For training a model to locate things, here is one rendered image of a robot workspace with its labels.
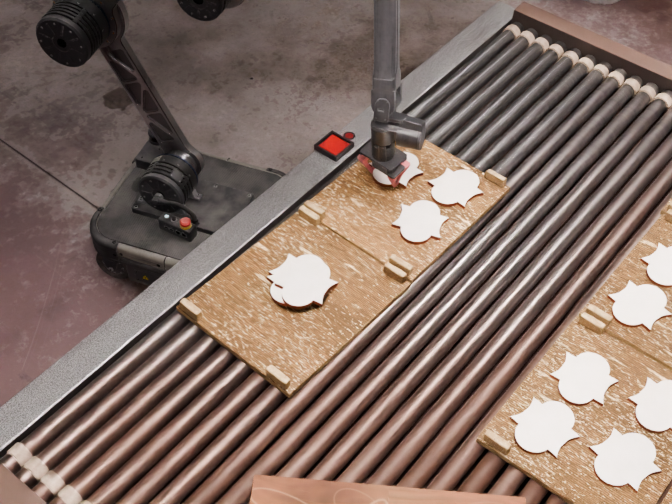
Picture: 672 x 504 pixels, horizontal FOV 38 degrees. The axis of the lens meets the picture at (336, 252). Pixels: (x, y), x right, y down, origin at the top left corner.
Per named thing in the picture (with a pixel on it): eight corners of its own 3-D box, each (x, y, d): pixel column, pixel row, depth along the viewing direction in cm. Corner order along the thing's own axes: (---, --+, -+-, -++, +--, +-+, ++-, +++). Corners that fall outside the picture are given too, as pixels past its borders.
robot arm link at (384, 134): (374, 109, 231) (367, 127, 228) (402, 115, 229) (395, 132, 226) (375, 129, 236) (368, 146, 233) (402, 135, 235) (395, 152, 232)
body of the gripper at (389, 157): (391, 175, 236) (390, 155, 230) (359, 156, 240) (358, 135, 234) (408, 159, 239) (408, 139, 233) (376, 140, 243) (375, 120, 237)
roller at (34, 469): (15, 482, 196) (9, 470, 192) (524, 37, 298) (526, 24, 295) (31, 496, 194) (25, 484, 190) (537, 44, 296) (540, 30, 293)
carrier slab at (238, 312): (176, 310, 220) (175, 306, 219) (299, 213, 241) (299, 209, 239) (289, 398, 205) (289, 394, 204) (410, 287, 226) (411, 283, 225)
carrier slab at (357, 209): (299, 212, 241) (299, 208, 240) (400, 130, 262) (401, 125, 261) (411, 284, 226) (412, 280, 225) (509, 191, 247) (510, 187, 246)
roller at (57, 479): (31, 497, 194) (26, 485, 190) (538, 44, 296) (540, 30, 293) (47, 511, 192) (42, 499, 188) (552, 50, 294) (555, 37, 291)
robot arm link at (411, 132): (385, 86, 231) (375, 97, 224) (432, 95, 229) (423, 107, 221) (379, 133, 237) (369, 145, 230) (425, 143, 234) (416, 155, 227)
